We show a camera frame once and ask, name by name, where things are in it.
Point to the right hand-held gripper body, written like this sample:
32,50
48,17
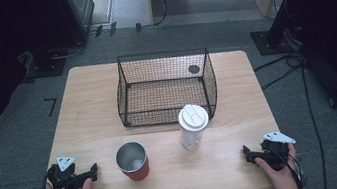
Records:
274,152

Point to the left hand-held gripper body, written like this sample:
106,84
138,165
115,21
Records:
65,179

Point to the red cup with steel inside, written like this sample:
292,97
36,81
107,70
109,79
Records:
137,168

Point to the white cup with lid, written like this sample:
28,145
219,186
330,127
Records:
192,121

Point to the person's right hand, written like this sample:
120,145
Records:
283,178

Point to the black round sticker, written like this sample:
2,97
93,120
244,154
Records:
193,69

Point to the black stand base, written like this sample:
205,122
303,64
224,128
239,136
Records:
44,67

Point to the black tape strip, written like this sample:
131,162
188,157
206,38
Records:
112,28
138,27

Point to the dark cabinet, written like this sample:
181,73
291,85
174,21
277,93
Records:
77,13

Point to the black stand with base plate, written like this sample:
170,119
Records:
276,31

